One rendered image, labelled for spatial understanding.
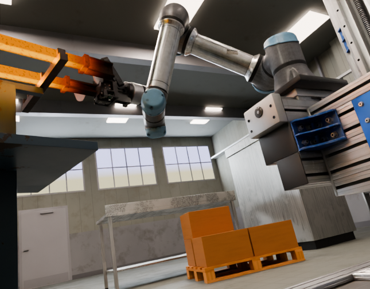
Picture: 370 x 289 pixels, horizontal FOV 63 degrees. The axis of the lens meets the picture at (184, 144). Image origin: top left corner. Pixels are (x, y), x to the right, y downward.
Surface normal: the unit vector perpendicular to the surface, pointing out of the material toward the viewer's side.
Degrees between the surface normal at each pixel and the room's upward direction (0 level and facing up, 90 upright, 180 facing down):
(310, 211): 90
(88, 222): 90
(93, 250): 90
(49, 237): 90
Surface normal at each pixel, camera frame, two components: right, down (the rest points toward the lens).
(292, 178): -0.88, 0.02
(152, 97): 0.07, -0.32
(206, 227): 0.29, -0.35
